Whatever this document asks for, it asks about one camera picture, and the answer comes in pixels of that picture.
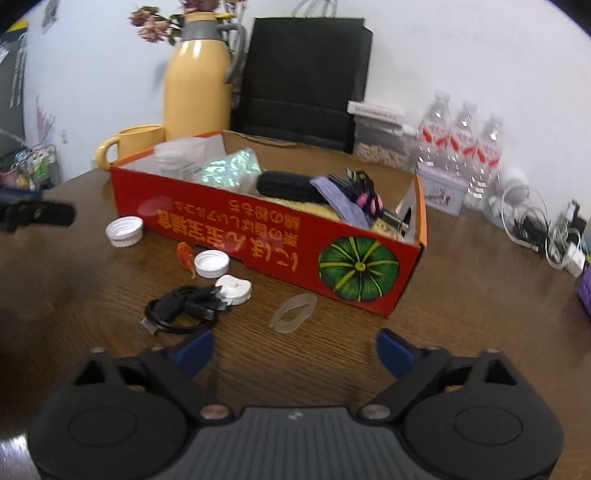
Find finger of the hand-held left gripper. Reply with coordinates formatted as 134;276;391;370
0;200;76;233
0;187;44;204

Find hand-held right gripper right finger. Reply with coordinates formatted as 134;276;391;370
358;329;520;423

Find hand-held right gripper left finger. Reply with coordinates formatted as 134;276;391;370
74;329;232;422

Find red cardboard box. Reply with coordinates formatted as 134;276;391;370
109;130;428;319

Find white cotton swab container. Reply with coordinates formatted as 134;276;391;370
153;138;206;181

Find purple burlap pouch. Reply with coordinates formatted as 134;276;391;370
308;176;370;228

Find pink and black cable bundle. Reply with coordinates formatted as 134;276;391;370
328;168;386;217

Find yellow and white plush toy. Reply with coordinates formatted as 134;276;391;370
272;198;407;241

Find navy zip case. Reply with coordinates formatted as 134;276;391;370
255;171;326;204

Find metal storage rack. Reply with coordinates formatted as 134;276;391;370
0;143;61;190

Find white bottle cap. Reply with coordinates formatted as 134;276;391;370
105;216;145;249
194;250;230;279

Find small orange wrapper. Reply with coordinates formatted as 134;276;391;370
176;241;197;279

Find yellow mug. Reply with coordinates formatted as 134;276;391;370
95;124;166;171

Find printed tin box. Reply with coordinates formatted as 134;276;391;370
416;164;468;217

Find black power adapter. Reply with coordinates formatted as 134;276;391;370
515;210;548;247

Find yellow thermos jug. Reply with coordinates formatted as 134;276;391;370
163;12;247;139

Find purple tissue pack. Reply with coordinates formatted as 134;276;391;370
576;263;591;319

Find white charger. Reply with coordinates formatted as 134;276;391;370
563;244;587;278

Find clear seed container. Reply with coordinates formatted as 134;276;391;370
353;115;416;167

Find dried pink flowers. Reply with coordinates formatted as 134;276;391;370
129;0;250;44

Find clear water bottle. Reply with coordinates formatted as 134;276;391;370
418;91;452;167
466;115;505;208
448;102;480;185

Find small black device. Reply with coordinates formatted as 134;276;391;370
561;199;583;241

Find white flat box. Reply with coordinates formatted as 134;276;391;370
347;100;406;123

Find black paper bag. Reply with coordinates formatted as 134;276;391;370
231;0;374;153

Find black usb cable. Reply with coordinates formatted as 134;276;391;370
141;284;227;335

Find purple wall sticker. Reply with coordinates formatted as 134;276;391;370
34;95;56;144

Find clear rubber ring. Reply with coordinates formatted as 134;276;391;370
269;293;318;333

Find wall poster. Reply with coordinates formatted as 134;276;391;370
41;0;61;33

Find white cable bundle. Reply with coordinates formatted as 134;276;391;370
489;187;578;271

